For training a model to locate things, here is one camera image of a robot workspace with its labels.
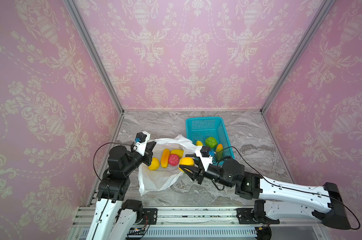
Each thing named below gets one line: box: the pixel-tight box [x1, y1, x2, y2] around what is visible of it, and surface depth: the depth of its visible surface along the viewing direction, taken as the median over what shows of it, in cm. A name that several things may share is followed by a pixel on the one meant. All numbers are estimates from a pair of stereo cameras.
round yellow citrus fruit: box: [148, 157, 160, 171], surface depth 89 cm
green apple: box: [205, 136, 218, 149], surface depth 98 cm
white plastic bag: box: [138, 135, 197, 196], surface depth 74 cm
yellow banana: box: [161, 148, 170, 169], surface depth 91 cm
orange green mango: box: [215, 143, 224, 162], surface depth 94 cm
